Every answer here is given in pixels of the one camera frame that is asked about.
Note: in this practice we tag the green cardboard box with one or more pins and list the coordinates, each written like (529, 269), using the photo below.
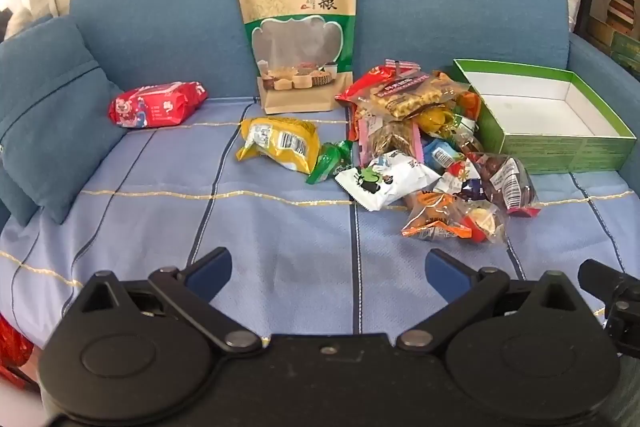
(550, 152)

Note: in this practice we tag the red nut bar packet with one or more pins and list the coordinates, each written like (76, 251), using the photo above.
(400, 94)

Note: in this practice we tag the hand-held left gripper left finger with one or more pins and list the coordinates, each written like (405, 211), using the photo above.
(212, 269)

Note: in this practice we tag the yellow snack packet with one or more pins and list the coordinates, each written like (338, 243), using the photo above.
(295, 132)

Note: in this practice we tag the green candy packet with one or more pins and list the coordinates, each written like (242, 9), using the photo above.
(327, 162)

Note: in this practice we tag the pink-edged clear snack packet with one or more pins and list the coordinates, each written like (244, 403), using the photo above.
(387, 139)

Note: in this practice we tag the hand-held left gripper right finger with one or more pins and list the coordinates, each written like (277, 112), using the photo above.
(445, 269)

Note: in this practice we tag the red wrapped snack packet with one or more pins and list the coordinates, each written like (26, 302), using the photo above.
(155, 104)

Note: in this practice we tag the blue cushion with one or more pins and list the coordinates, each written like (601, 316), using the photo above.
(45, 117)

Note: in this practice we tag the red plastic bag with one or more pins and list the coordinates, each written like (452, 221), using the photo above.
(12, 352)

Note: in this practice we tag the pile of snack packets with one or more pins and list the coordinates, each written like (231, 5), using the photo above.
(500, 177)

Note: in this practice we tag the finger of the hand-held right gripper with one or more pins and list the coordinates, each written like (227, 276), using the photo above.
(602, 279)

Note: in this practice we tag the white cartoon snack packet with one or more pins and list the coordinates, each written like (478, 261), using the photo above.
(395, 179)

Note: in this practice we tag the clear orange print snack packet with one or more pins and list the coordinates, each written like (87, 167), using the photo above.
(435, 217)

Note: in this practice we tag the stack of books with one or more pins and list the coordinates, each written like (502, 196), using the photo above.
(620, 14)

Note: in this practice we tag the blue checked blanket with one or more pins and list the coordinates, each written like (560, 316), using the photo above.
(200, 217)

